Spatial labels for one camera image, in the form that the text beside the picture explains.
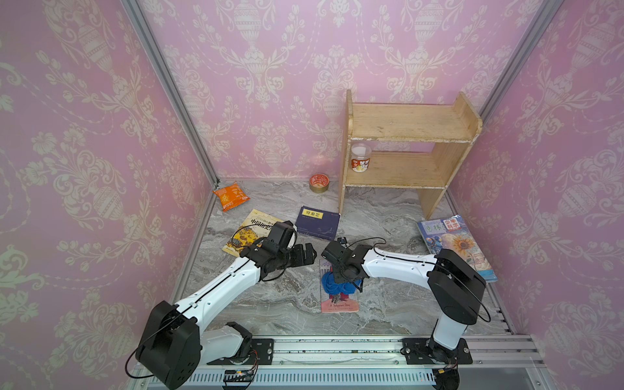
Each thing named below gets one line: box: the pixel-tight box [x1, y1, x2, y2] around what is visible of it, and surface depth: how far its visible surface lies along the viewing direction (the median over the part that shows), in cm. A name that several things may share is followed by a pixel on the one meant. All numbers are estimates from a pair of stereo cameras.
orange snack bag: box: [212, 180, 251, 213], surface depth 113 cm
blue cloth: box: [321, 271, 362, 295], surface depth 86 cm
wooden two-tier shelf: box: [338, 89, 484, 221], surface depth 85 cm
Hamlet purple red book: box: [319, 259, 360, 313], surface depth 85 cm
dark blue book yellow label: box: [294, 205, 342, 241], surface depth 106 cm
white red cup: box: [351, 143, 373, 174], surface depth 94 cm
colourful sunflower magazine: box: [416, 214, 499, 283], surface depth 96 cm
